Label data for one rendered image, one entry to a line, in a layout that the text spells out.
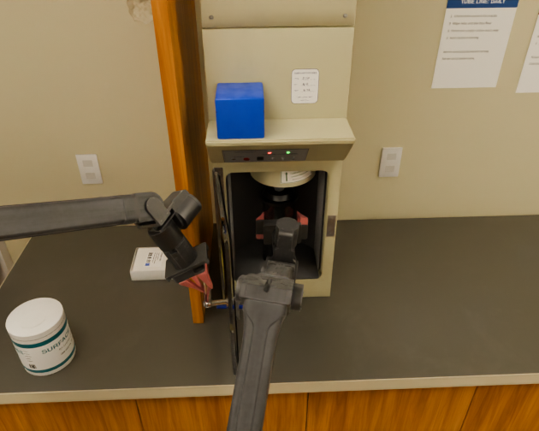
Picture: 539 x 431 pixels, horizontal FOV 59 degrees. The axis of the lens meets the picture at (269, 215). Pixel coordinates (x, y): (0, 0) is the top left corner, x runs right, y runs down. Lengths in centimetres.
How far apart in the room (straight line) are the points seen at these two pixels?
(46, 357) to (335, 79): 96
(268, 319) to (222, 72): 60
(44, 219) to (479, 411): 123
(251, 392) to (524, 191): 152
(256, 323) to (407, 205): 124
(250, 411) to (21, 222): 46
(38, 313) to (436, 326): 105
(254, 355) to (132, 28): 111
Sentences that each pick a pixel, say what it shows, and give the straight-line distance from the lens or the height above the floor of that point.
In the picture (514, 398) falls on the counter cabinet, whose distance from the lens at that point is 155.
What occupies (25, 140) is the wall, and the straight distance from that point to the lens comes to 178.
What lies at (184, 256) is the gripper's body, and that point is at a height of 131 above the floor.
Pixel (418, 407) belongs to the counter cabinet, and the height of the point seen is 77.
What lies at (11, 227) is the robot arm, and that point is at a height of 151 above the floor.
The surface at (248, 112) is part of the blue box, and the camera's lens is 101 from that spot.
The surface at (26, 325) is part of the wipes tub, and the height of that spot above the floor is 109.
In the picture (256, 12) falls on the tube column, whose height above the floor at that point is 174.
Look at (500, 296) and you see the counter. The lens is 161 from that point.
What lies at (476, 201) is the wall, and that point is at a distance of 194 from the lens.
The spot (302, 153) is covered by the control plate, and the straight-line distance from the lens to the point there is 109.
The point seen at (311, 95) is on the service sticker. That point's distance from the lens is 112.
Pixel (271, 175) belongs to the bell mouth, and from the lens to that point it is 123.
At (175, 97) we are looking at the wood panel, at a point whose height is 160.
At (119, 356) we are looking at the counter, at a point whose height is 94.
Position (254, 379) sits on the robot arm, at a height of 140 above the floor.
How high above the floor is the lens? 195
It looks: 34 degrees down
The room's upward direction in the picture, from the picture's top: straight up
